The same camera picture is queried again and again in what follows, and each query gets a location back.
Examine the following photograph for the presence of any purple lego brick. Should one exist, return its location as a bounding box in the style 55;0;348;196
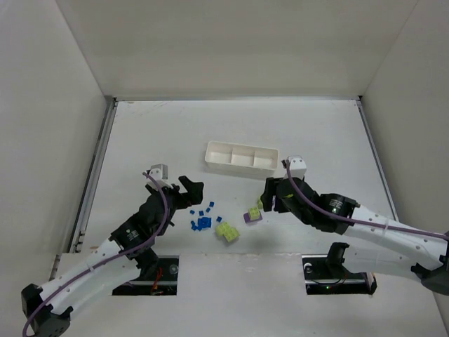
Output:
243;212;262;223

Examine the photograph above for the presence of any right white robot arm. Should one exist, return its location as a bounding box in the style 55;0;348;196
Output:
261;178;448;295

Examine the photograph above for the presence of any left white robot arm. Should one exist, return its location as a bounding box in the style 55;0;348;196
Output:
21;168;204;336

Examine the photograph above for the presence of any blue lego pile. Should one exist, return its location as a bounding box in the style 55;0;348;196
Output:
190;217;212;231

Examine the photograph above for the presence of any white three-compartment tray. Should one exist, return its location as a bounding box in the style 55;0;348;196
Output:
205;140;279;178

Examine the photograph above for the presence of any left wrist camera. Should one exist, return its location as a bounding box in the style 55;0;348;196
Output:
146;164;168;180

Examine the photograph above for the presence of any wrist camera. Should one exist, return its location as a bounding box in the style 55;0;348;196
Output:
282;156;307;180
146;164;168;180

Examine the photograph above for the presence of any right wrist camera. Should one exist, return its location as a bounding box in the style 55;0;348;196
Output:
282;156;307;180

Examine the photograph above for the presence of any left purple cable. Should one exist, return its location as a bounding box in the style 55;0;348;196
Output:
22;170;169;337

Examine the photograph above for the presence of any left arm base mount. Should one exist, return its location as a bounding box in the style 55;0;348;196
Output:
112;256;180;296

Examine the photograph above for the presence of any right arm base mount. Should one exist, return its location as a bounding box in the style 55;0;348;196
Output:
302;242;377;296

